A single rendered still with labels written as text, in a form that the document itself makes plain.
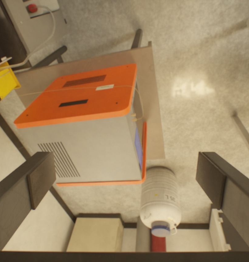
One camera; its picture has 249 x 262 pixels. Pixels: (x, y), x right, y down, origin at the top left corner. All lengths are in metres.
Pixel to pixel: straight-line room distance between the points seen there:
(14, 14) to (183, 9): 1.09
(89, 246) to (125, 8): 3.15
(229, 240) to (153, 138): 2.05
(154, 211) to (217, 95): 1.30
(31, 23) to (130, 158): 0.89
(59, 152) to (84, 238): 2.84
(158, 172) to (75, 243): 1.89
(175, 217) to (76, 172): 1.54
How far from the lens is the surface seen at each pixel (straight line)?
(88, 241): 3.46
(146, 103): 1.03
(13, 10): 1.14
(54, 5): 1.67
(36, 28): 1.24
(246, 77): 1.91
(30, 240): 3.02
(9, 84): 1.09
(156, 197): 2.16
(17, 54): 1.10
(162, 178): 2.31
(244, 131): 1.89
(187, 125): 2.03
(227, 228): 3.00
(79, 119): 0.61
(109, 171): 0.76
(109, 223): 3.46
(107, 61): 0.95
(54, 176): 0.17
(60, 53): 1.66
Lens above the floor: 1.60
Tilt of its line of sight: 51 degrees down
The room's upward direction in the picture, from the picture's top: 169 degrees counter-clockwise
